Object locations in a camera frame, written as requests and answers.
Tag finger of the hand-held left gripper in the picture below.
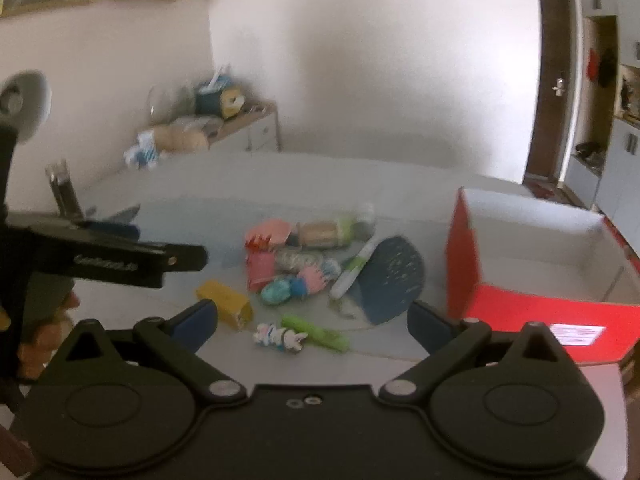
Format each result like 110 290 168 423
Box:
30 227 208 289
80 204 142 242

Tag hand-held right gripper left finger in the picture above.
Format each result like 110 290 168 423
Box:
50 300 249 406

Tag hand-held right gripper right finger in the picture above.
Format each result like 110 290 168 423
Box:
381 301 583 406

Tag yellow eraser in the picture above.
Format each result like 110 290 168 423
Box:
195 280 253 331

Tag silver metal tool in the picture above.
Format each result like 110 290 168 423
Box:
45 159 86 223

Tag pink binder clip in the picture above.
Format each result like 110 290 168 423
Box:
246 250 277 292

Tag orange keychain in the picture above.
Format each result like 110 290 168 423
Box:
245 217 292 251

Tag red cardboard box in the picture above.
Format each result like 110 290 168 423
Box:
446 187 640 366

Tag green oblong object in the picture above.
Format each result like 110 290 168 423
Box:
281 315 351 353

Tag pink blue small toy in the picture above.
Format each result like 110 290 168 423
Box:
295 265 341 301

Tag person's left hand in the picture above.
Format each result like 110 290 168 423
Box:
17 280 81 383

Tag blue white packet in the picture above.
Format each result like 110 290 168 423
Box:
124 130 161 170

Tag brown paper bag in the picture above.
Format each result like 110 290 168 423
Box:
152 120 211 153

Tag clear plastic bag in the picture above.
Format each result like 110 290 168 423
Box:
147 84 196 126

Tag white wooden sideboard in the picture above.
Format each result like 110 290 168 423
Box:
207 102 281 153

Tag teal tissue box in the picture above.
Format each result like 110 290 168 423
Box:
195 75 226 116

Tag yellow small box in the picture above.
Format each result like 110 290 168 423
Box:
220 87 246 120

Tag patterned doormat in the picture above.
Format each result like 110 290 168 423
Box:
527 180 566 201

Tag low shoe bench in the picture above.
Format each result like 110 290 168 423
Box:
564 155 601 208

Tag brown wooden door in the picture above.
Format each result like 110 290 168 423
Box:
525 0 576 183

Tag dark shoes pile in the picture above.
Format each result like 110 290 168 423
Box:
575 141 606 166

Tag blue-grey tall cabinet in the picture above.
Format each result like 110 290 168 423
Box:
595 117 640 233

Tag cabinet top ornaments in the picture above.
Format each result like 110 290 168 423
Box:
620 67 640 121

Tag black hat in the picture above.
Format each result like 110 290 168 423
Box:
599 50 618 86

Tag white bunny keychain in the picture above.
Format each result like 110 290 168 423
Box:
252 322 308 353

